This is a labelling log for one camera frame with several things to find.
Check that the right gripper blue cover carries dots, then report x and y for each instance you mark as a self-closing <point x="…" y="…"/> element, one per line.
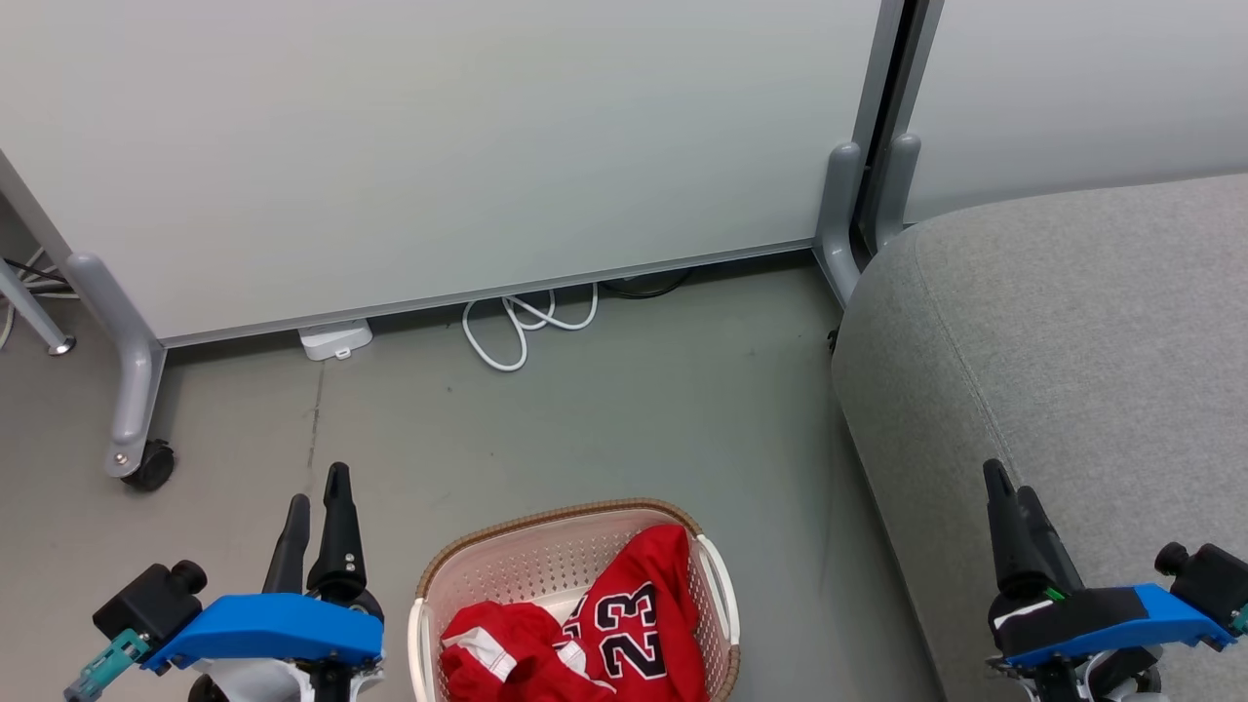
<point x="1102" y="619"/>

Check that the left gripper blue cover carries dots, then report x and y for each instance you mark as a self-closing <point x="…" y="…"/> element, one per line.
<point x="273" y="629"/>

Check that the red shorts white trim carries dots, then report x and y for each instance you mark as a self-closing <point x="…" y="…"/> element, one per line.
<point x="497" y="653"/>

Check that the red jersey number 23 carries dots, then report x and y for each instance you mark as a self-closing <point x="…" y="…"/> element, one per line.
<point x="643" y="614"/>

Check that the grey fabric sofa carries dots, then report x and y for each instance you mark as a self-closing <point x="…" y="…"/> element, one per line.
<point x="1072" y="361"/>

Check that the black caster wheel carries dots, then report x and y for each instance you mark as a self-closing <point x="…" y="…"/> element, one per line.
<point x="151" y="466"/>

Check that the white plastic laundry basket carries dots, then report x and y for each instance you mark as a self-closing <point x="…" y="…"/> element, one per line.
<point x="526" y="565"/>

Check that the long grey partition foot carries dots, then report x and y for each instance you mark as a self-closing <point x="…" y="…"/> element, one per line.
<point x="132" y="370"/>

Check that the grey metal table leg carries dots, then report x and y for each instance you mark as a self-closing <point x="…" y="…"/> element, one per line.
<point x="29" y="307"/>

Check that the short grey partition foot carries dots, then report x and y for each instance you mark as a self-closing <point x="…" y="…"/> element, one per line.
<point x="837" y="224"/>
<point x="892" y="190"/>

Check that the wide white partition panel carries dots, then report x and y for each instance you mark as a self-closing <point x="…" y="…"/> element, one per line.
<point x="439" y="146"/>

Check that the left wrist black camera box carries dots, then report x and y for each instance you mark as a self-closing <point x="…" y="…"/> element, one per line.
<point x="151" y="600"/>

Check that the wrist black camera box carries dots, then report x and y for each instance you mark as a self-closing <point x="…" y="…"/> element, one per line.
<point x="1209" y="575"/>
<point x="151" y="600"/>

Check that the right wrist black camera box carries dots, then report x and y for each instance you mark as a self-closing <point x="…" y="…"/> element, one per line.
<point x="1209" y="575"/>

